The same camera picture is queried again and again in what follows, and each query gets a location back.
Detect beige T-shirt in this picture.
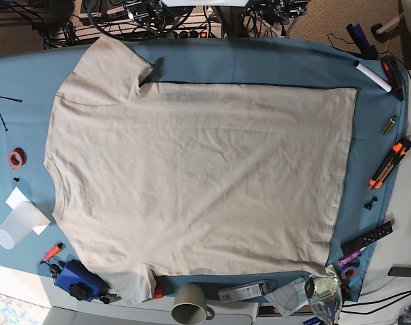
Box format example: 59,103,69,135
44,37,357,304

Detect black power strip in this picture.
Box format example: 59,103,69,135
162,30,220,39

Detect red cube block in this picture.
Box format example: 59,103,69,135
152,284,165,300

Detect black white packaged item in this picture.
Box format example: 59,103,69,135
217,280,276,303

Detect grey ceramic mug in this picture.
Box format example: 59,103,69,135
171,283,215,325

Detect folded paper map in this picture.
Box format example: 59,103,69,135
265,278,309,318

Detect purple pen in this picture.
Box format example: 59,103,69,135
339,247,365,267

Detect small black screws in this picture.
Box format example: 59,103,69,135
364,196,378,211

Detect black remote control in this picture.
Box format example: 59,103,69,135
341,221,394,257

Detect orange marker pen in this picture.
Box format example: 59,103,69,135
40,242,64,264

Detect blue box with knob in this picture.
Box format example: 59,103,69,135
55,259,108,302

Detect wine glass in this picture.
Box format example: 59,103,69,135
304,275,343,325

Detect purple tape roll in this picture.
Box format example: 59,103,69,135
341,265,358,280

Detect orange black utility knife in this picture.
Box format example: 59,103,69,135
368,137,411,191

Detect white marker pen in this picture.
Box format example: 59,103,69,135
353,60,392,93

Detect red tape roll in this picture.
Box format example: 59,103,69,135
8,148,26,169

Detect translucent plastic cup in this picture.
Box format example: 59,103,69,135
0,201,40,250

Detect white paper sheet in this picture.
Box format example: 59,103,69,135
5,187,51,236

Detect green yellow highlighter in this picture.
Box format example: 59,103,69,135
382,115,397,136

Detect blue table cloth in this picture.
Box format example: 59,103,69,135
0,39,408,287

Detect orange black tool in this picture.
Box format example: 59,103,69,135
381,55,404,102

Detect black phone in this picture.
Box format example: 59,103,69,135
387,265,411,278

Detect black cable ties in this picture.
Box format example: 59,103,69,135
0,80,23,132

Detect blue black handle tool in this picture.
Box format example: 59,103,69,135
346,24,378,60

